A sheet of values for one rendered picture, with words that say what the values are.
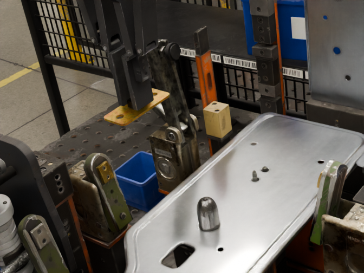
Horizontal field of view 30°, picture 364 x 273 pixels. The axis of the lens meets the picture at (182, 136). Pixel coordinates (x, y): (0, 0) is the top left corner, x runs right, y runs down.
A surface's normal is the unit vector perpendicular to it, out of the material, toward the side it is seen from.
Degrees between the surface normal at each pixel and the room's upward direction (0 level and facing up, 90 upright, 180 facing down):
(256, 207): 0
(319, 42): 90
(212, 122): 90
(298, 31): 90
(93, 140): 0
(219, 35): 0
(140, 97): 89
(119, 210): 78
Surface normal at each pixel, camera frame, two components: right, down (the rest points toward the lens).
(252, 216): -0.15, -0.84
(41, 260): 0.73, 0.04
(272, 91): -0.61, 0.49
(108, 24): 0.76, 0.30
